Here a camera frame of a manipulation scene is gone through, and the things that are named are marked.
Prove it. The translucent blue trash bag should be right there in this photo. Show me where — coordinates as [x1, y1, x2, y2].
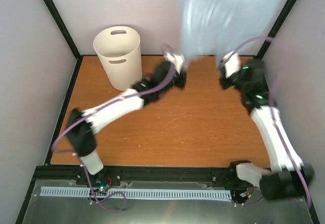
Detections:
[178, 0, 279, 63]

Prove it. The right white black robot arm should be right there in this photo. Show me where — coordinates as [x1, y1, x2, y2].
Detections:
[219, 57, 314, 202]

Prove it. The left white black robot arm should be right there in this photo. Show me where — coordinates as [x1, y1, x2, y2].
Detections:
[65, 60, 187, 185]

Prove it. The white plastic trash bin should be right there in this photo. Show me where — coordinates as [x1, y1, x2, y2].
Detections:
[93, 26, 142, 90]

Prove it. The green lit circuit board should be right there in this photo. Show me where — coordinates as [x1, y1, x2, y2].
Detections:
[96, 178, 112, 191]

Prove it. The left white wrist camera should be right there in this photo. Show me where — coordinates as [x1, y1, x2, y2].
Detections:
[164, 52, 184, 74]

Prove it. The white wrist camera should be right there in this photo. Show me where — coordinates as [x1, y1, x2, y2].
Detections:
[164, 52, 184, 74]
[218, 52, 241, 79]

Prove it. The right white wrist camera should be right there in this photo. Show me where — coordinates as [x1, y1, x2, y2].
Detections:
[218, 52, 241, 79]

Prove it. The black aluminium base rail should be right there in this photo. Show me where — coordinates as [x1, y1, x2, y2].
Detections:
[32, 165, 248, 188]

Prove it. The right black frame post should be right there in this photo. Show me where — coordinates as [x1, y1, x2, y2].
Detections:
[255, 0, 310, 59]

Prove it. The black frame post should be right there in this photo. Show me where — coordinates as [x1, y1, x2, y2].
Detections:
[255, 0, 310, 59]
[43, 0, 82, 59]

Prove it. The left black frame post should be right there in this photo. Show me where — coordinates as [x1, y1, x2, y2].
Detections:
[43, 0, 82, 59]

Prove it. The light blue slotted cable duct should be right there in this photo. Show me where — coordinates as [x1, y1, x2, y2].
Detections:
[39, 186, 232, 202]

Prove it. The grey metal base plate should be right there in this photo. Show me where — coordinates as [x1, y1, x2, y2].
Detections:
[22, 180, 312, 223]

